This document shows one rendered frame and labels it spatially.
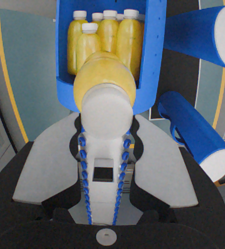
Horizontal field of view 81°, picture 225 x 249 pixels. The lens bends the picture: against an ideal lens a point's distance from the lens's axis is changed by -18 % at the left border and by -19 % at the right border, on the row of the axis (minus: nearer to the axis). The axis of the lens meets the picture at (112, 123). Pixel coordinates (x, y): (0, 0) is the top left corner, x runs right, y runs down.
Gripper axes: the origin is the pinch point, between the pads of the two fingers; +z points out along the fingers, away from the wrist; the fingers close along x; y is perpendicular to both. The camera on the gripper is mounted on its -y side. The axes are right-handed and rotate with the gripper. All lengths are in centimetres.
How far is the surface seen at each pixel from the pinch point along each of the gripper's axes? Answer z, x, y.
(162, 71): 128, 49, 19
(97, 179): 36, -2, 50
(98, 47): 30.6, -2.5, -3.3
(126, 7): 47, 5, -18
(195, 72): 128, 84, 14
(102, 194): 51, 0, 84
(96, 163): 47, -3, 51
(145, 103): 23.3, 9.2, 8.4
